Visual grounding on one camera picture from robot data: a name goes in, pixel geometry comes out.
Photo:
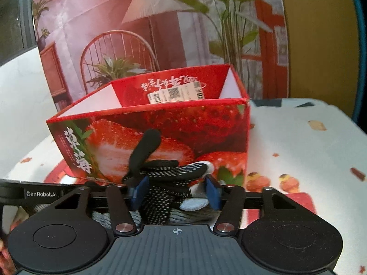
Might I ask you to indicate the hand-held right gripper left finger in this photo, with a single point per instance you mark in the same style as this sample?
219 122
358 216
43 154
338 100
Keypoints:
140 192

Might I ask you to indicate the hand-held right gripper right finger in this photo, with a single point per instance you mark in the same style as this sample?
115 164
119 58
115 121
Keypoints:
212 192

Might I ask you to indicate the black white-dotted glove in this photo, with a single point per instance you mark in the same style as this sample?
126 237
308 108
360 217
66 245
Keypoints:
166 177

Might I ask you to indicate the grey knitted cloth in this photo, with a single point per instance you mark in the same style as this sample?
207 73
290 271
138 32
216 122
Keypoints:
195 216

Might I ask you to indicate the red strawberry print cardboard box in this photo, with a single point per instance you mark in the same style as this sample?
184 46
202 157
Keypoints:
200 126

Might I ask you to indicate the person's left hand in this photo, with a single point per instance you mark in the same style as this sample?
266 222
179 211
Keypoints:
5 252

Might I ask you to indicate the white printed tablecloth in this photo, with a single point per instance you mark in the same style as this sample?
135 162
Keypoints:
301 149

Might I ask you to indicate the dark window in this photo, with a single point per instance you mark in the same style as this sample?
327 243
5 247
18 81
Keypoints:
14 14

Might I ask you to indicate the wooden panel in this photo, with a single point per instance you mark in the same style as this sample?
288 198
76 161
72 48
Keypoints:
315 34

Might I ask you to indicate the teal curtain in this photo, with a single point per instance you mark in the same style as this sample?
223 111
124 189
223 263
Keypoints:
359 48

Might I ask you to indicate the printed room scene wall backdrop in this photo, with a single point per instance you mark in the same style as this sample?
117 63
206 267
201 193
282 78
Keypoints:
129 20

